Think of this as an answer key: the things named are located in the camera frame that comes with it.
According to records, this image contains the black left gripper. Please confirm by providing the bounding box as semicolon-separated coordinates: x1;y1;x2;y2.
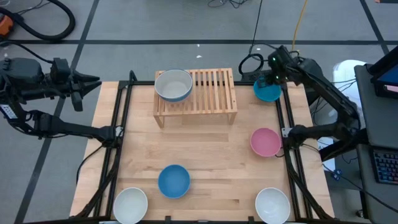
46;69;103;113

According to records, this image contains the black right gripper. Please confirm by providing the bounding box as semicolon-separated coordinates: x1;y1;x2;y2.
256;63;284;90

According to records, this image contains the teal bowl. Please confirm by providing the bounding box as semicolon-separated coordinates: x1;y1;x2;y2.
253;77;282;103

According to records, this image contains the pink bowl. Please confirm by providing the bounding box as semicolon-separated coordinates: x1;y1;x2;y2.
250;127;282;158

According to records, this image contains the beige grey bowl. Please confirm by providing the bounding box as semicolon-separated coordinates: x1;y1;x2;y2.
154;68;193;100

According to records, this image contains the white bowl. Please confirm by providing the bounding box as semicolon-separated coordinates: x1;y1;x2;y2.
113;187;149;224
254;187;291;224

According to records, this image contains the deep blue bowl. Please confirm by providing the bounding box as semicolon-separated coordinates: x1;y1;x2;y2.
157;164;192;199

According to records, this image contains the wooden slatted shelf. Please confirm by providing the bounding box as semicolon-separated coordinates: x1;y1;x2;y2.
153;68;239;129

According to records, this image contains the white round bin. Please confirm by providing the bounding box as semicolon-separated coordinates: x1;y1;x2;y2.
331;58;369;133

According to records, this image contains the orange vacuum cleaner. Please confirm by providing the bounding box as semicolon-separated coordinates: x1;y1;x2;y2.
0;14;15;47

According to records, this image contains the computer monitor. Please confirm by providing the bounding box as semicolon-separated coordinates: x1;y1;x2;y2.
368;46;398;100

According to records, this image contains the grey desk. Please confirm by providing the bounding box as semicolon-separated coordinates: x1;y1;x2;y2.
354;63;398;224

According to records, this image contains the backlit keyboard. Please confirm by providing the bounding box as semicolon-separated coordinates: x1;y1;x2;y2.
369;146;398;186

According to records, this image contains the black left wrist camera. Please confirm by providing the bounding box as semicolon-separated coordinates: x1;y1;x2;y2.
50;57;72;77

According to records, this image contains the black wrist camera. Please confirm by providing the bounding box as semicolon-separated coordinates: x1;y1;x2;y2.
50;57;72;77
266;45;287;66

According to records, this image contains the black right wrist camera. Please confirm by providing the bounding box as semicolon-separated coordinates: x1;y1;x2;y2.
266;45;287;66

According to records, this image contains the black aluminium table frame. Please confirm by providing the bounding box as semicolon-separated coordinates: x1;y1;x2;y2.
73;70;335;224

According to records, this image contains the black hanging cable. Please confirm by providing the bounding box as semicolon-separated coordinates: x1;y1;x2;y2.
249;0;264;54

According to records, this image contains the black vacuum hose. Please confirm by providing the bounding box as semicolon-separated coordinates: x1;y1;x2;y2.
0;0;76;41

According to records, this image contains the yellow hanging cable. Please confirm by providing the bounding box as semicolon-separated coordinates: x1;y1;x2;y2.
291;0;309;52

